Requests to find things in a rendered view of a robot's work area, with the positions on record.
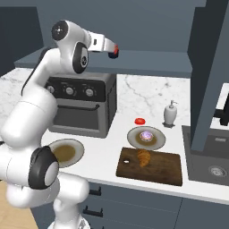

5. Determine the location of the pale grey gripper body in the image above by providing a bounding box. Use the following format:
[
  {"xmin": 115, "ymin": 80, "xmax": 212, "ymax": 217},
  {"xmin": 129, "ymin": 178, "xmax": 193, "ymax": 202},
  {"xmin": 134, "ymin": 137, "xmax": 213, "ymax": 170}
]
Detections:
[{"xmin": 100, "ymin": 34, "xmax": 117, "ymax": 54}]

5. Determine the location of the open blue-grey cabinet door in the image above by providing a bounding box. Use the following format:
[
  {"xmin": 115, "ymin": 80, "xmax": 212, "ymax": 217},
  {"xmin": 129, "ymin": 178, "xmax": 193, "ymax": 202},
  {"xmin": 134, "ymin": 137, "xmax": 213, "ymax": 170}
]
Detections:
[{"xmin": 187, "ymin": 0, "xmax": 229, "ymax": 152}]

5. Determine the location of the golden brown croissant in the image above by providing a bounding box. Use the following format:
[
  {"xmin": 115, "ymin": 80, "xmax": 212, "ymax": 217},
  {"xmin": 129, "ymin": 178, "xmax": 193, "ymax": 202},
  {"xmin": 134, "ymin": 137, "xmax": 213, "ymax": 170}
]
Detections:
[{"xmin": 136, "ymin": 148, "xmax": 152, "ymax": 167}]

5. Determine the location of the dark wooden cutting board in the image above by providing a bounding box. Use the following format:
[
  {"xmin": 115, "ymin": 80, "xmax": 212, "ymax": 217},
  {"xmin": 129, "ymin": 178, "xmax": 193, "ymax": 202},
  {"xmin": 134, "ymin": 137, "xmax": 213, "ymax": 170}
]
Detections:
[{"xmin": 115, "ymin": 146, "xmax": 183, "ymax": 187}]

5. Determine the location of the blue-grey base cabinet door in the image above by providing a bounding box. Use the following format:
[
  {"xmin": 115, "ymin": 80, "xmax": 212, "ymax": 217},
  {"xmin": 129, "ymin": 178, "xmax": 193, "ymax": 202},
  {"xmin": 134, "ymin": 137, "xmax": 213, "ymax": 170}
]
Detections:
[{"xmin": 174, "ymin": 197, "xmax": 229, "ymax": 229}]

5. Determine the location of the dark grey toaster oven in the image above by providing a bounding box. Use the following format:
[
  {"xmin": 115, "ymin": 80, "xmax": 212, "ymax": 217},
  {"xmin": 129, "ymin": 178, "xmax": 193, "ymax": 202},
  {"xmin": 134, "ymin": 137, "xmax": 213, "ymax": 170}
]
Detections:
[{"xmin": 44, "ymin": 71, "xmax": 118, "ymax": 140}]

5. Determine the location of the white soap dispenser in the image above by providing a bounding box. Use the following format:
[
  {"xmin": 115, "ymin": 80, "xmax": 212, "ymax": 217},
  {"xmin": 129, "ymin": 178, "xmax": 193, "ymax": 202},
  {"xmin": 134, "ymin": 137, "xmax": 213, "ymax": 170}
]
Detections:
[{"xmin": 162, "ymin": 99, "xmax": 179, "ymax": 129}]

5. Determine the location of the purple frosted pastry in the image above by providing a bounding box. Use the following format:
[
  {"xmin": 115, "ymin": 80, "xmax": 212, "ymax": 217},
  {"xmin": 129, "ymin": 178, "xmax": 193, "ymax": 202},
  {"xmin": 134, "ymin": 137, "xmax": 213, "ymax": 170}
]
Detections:
[{"xmin": 140, "ymin": 131, "xmax": 154, "ymax": 142}]

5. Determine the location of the grey plate with brown centre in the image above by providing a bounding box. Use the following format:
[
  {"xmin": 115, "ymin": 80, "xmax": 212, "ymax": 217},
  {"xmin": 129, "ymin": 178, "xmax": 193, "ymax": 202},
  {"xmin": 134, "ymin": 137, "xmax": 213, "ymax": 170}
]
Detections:
[
  {"xmin": 48, "ymin": 138, "xmax": 86, "ymax": 169},
  {"xmin": 126, "ymin": 125, "xmax": 166, "ymax": 151}
]

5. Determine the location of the black tap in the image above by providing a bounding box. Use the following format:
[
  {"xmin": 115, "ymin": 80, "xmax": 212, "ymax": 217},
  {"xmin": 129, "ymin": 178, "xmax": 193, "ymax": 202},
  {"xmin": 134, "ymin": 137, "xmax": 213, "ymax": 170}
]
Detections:
[{"xmin": 212, "ymin": 92, "xmax": 229, "ymax": 128}]

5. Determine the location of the blue-grey drawer front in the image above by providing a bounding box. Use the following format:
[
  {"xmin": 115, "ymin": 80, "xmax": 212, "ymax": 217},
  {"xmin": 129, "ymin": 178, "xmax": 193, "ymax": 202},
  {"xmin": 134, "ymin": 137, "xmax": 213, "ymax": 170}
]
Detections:
[
  {"xmin": 87, "ymin": 182, "xmax": 184, "ymax": 216},
  {"xmin": 78, "ymin": 196, "xmax": 180, "ymax": 229}
]

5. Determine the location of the dark grey sink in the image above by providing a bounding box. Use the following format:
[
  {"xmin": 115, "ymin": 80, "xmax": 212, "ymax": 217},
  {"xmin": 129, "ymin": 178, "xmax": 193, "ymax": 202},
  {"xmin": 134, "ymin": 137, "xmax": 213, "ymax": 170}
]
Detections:
[{"xmin": 181, "ymin": 124, "xmax": 229, "ymax": 188}]

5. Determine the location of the blue-grey wall cabinet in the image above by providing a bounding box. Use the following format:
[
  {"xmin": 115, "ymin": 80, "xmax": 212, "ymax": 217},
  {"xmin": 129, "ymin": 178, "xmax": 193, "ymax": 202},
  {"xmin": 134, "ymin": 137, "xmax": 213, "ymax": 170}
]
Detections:
[{"xmin": 13, "ymin": 0, "xmax": 208, "ymax": 79}]

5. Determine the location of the toaster oven door handle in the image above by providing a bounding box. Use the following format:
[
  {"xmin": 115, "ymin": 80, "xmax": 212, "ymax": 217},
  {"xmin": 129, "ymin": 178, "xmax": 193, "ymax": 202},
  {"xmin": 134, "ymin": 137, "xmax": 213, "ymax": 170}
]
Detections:
[{"xmin": 56, "ymin": 103, "xmax": 101, "ymax": 112}]

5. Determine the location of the black drawer handle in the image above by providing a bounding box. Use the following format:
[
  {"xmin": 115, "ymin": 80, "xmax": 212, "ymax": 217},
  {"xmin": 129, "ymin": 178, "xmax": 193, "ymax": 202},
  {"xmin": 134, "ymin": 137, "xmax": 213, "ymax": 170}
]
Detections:
[
  {"xmin": 89, "ymin": 187, "xmax": 103, "ymax": 197},
  {"xmin": 82, "ymin": 206, "xmax": 105, "ymax": 218}
]

